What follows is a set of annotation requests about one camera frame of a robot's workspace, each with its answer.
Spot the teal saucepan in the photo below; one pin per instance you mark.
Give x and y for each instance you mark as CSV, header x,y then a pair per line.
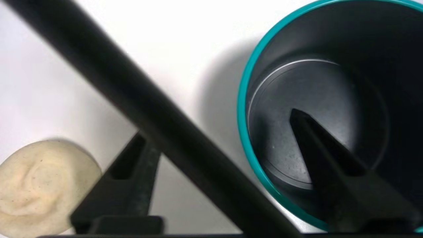
x,y
297,89

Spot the white steamed bun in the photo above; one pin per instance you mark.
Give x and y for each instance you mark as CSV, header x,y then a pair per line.
x,y
39,188

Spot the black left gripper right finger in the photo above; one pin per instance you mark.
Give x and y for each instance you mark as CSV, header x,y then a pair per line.
x,y
340,185

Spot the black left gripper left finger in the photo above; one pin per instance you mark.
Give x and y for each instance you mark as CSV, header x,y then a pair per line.
x,y
125,185

